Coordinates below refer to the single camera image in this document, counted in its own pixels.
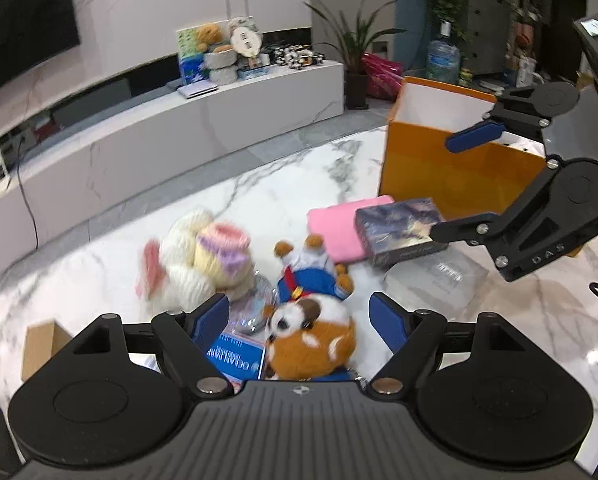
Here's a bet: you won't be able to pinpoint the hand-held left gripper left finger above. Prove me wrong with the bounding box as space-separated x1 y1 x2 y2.
64 293 232 398

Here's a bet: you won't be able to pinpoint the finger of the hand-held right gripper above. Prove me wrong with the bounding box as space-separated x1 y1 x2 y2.
445 87 552 155
430 160 568 249

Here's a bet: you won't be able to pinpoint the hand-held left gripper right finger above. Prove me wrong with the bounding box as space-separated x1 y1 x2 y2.
369 292 534 397

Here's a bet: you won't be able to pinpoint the orange cardboard box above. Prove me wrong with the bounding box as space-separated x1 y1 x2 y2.
377 76 550 222

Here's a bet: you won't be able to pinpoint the white crochet bunny plush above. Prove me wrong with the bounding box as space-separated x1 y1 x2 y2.
135 208 256 312

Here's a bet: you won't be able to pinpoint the brown dog plush blue outfit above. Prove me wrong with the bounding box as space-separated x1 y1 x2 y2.
263 235 358 382

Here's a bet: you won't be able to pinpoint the dark picture card box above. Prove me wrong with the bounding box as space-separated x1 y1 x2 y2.
354 197 450 269

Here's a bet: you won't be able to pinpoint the brown cardboard cube box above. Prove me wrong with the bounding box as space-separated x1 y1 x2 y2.
21 318 76 384

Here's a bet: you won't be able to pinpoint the clear plastic package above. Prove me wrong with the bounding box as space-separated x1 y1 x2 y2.
383 247 490 312

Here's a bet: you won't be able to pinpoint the large blue water bottle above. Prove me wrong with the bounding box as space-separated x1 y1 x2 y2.
425 20 462 85

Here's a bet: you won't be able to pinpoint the pink folded cloth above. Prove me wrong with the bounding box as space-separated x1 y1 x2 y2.
306 194 396 264

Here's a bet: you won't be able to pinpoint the grey drawer cabinet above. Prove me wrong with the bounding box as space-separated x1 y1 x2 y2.
461 0 518 79

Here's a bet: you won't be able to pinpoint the red pink bag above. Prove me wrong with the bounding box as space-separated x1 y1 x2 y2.
361 52 406 102

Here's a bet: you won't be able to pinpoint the long-leaf potted plant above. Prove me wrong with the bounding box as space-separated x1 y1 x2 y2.
303 0 406 111

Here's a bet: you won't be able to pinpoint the white marble tv cabinet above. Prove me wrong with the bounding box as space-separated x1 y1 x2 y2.
0 59 345 286

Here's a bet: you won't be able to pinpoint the black white toy cars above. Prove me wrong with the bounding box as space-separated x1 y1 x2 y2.
260 44 326 69

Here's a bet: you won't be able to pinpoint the teddy bear on cabinet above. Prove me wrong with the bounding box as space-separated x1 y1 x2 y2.
203 50 240 86

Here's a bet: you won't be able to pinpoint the brown teddy bear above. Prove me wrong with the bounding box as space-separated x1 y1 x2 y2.
194 22 228 54

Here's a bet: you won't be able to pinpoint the black curved television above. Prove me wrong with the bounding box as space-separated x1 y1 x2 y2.
0 0 80 104

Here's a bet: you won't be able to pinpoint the black power cable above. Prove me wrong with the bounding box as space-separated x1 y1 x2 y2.
16 139 41 252

